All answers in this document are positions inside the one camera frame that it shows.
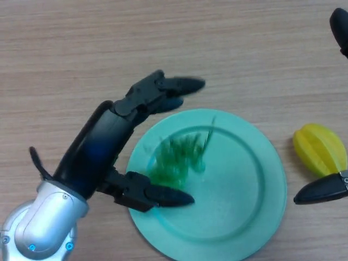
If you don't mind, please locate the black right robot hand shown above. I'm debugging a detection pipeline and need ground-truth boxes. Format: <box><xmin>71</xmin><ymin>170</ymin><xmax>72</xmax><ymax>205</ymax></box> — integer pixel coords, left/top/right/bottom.
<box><xmin>293</xmin><ymin>7</ymin><xmax>348</xmax><ymax>205</ymax></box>

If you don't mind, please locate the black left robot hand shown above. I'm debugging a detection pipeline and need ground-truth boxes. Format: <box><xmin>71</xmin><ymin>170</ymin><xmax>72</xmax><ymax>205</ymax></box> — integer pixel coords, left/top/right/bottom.
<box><xmin>51</xmin><ymin>70</ymin><xmax>206</xmax><ymax>213</ymax></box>

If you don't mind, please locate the green grape bunch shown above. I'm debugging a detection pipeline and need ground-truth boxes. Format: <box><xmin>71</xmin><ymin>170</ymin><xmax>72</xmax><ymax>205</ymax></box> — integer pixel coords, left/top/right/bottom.
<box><xmin>146</xmin><ymin>115</ymin><xmax>218</xmax><ymax>190</ymax></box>

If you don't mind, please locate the green round plate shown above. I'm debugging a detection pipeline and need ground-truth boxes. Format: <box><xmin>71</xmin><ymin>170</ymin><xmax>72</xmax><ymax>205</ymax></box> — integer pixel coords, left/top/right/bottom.
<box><xmin>126</xmin><ymin>108</ymin><xmax>288</xmax><ymax>258</ymax></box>

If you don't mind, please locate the yellow starfruit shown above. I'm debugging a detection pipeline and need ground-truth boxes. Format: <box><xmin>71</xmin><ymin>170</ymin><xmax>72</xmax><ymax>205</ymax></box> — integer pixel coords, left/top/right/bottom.
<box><xmin>293</xmin><ymin>123</ymin><xmax>348</xmax><ymax>177</ymax></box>

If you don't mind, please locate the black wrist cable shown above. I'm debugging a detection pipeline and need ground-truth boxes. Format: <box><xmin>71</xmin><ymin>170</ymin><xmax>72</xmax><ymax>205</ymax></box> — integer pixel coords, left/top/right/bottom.
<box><xmin>29</xmin><ymin>146</ymin><xmax>55</xmax><ymax>182</ymax></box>

